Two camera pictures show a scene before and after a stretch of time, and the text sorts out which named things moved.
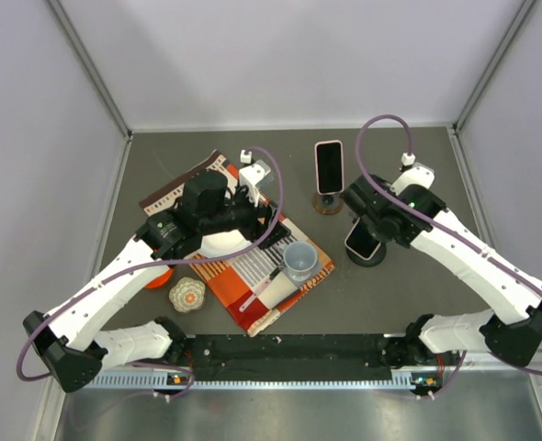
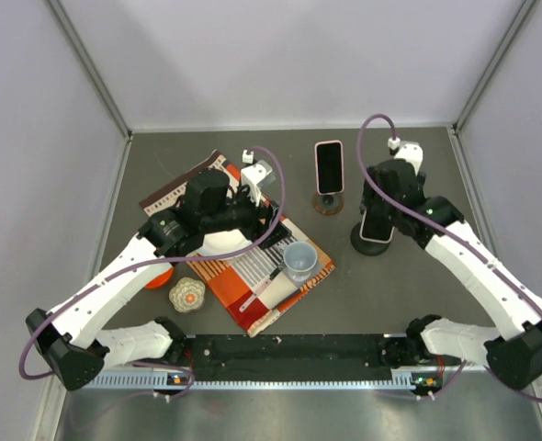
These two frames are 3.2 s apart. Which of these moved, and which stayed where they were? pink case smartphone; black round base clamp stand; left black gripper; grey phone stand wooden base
Moved: black round base clamp stand
Stayed: pink case smartphone; left black gripper; grey phone stand wooden base
